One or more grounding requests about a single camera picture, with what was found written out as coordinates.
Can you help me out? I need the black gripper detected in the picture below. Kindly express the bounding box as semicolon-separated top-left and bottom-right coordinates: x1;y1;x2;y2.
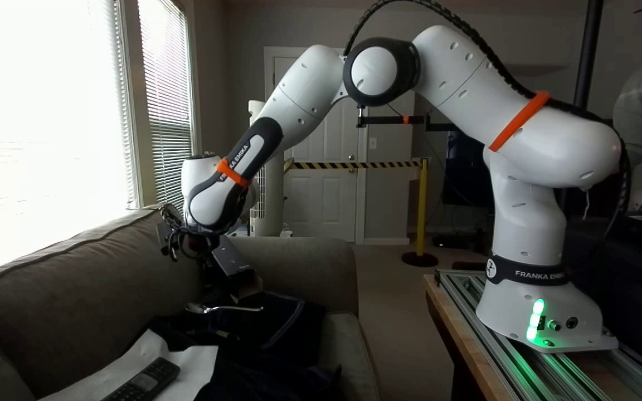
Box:
208;235;265;306

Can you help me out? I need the silver spoon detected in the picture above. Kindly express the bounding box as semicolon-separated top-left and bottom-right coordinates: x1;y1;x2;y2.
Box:
182;300;265;316

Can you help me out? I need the dark blue cloth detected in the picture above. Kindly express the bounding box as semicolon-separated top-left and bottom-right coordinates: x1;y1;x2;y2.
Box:
123;315;348;401

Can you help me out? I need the white paper sheet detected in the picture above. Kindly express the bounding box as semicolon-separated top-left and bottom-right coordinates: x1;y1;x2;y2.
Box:
37;329;224;401

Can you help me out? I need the white door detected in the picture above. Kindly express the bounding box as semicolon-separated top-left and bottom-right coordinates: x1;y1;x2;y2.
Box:
260;42;374;245

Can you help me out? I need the black remote control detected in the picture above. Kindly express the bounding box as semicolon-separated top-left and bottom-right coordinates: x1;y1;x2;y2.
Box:
101;354;185;401

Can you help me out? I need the black yellow barrier tape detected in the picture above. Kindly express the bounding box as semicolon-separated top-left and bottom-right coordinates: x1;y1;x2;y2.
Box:
283;156;423;173

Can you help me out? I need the fabric sofa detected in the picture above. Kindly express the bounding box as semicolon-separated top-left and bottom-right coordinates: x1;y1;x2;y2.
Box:
0;204;384;401

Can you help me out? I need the narrow window with blinds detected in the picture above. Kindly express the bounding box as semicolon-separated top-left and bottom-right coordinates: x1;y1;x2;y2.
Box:
135;0;198;212

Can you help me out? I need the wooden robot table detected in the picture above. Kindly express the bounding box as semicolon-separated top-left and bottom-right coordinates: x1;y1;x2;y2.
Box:
421;270;642;401

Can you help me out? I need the black bar with orange clip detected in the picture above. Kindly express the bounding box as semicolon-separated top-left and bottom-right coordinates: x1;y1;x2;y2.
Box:
355;112;450;129

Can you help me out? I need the wide window with blinds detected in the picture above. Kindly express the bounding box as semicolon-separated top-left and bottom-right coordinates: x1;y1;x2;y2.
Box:
0;0;139;282

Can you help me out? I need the black vertical pole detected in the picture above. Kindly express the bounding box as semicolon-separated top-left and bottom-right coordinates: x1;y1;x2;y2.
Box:
570;0;607;112

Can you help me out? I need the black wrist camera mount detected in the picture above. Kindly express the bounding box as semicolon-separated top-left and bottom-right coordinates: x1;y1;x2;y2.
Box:
157;204;210;264

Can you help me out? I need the yellow barrier post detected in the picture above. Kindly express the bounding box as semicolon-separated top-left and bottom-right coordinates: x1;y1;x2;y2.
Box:
399;159;442;270

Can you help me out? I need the aluminium rail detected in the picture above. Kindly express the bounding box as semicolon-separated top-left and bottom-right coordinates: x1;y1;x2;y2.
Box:
436;270;642;401

